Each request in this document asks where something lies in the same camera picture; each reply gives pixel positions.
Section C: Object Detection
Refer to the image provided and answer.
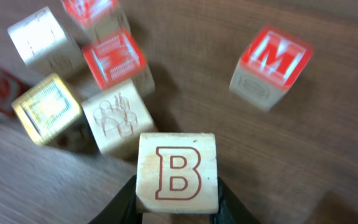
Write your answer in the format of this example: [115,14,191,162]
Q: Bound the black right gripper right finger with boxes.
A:
[209,177,261,224]

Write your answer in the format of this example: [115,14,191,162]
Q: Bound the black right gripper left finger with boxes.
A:
[89,175,142,224]

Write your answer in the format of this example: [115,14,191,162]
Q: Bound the yellow edged B block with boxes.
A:
[135,133,219,214]

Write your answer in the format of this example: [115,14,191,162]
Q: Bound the blue edged picture block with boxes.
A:
[81,80,158,159]

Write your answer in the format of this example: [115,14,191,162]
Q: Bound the yellow wooden block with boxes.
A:
[12,73,93,152]

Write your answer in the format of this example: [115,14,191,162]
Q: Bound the red W letter block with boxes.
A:
[81,29,155,97]

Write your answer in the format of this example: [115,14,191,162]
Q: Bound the red M letter block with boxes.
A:
[229,26,314,111]

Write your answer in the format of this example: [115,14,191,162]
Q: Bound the green edged picture block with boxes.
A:
[7,6,86,78]

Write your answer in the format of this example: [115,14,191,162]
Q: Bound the red V letter block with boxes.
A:
[62,0,131,41]

